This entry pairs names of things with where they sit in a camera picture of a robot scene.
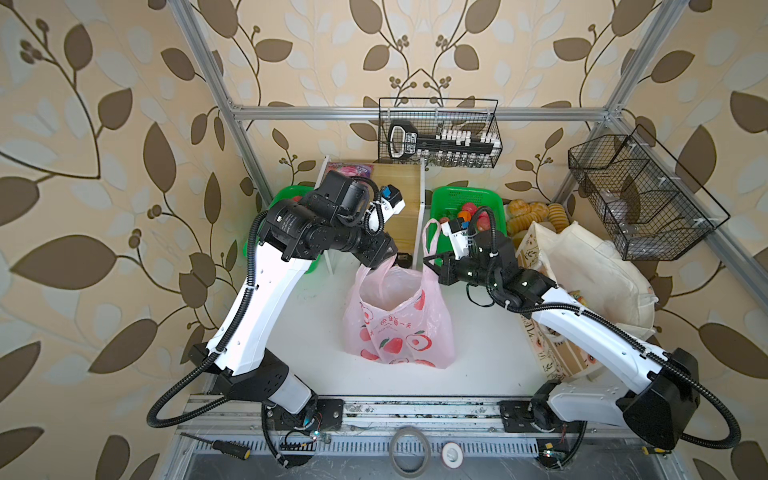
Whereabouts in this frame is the white bread tray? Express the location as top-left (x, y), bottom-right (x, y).
top-left (506, 199), bottom-right (570, 235)

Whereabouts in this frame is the black wire basket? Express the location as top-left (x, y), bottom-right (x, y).
top-left (568, 125), bottom-right (731, 261)
top-left (378, 96), bottom-right (503, 169)

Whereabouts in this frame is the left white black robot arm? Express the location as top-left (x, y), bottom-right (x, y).
top-left (146, 171), bottom-right (405, 428)

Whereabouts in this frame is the pink plastic grocery bag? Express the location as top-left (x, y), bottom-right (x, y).
top-left (342, 217), bottom-right (457, 370)

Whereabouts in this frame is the white wooden two-tier shelf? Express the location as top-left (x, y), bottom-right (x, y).
top-left (314, 155), bottom-right (428, 268)

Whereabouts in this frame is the black handle screwdriver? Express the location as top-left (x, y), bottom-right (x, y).
top-left (180, 432), bottom-right (251, 461)

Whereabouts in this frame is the black wire basket rear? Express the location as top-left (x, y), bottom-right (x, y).
top-left (378, 96), bottom-right (503, 169)

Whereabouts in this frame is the black wire basket right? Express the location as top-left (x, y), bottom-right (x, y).
top-left (568, 125), bottom-right (731, 261)

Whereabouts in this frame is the cream canvas tote bag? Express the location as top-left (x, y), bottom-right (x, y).
top-left (512, 222), bottom-right (658, 380)

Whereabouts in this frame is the grey tape roll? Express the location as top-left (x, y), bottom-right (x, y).
top-left (388, 426), bottom-right (432, 479)

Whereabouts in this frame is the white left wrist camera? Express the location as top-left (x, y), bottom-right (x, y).
top-left (365, 185), bottom-right (406, 235)

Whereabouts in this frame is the purple Fox's candy bag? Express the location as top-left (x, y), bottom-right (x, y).
top-left (325, 162), bottom-right (374, 178)

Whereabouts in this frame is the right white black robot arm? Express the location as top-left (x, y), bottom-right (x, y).
top-left (424, 223), bottom-right (742, 450)

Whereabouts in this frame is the black barcode scanner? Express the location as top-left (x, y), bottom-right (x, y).
top-left (387, 120), bottom-right (418, 160)

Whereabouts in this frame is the yellow black screwdriver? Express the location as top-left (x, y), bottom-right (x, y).
top-left (642, 446), bottom-right (670, 456)

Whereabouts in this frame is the green fruit basket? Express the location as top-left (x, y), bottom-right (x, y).
top-left (430, 186), bottom-right (507, 235)

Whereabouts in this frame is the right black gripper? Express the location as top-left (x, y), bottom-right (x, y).
top-left (423, 250), bottom-right (498, 293)

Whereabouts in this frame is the left green vegetable basket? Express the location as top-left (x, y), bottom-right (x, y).
top-left (243, 182), bottom-right (320, 275)

